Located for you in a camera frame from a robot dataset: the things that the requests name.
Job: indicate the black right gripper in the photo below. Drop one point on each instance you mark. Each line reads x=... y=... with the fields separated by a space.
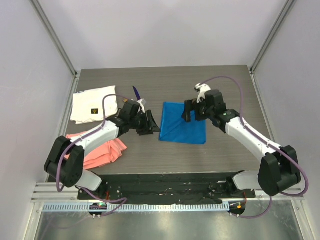
x=190 y=105

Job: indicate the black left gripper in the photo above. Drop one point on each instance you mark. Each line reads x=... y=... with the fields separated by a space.
x=149 y=126

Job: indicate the blue cloth napkin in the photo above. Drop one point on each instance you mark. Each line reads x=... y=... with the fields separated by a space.
x=175 y=129

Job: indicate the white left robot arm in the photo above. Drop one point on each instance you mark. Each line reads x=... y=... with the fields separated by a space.
x=65 y=161

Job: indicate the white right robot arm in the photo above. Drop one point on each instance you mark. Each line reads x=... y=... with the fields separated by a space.
x=278 y=169

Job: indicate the purple plastic knife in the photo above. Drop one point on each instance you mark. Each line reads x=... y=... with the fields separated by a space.
x=136 y=92

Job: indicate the pink folded cloth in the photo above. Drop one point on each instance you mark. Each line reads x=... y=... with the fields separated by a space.
x=105 y=154

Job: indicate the white folded cloth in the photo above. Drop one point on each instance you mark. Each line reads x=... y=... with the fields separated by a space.
x=87 y=106

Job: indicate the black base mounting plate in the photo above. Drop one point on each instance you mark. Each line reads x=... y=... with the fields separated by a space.
x=170 y=188

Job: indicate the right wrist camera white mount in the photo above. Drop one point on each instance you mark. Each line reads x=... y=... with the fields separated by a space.
x=201 y=88

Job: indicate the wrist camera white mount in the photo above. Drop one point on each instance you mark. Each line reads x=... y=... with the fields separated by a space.
x=201 y=88
x=142 y=103

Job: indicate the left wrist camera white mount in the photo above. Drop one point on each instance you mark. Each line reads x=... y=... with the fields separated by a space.
x=142 y=103

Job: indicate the slotted cable duct rail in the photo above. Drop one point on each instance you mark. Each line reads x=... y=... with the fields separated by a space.
x=131 y=208

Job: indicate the left aluminium frame post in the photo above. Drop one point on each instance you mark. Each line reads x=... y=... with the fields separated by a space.
x=53 y=35

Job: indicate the aluminium frame post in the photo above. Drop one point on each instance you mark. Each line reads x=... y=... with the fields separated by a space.
x=53 y=35
x=285 y=11

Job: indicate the right aluminium frame post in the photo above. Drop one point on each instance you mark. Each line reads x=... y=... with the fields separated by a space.
x=285 y=11

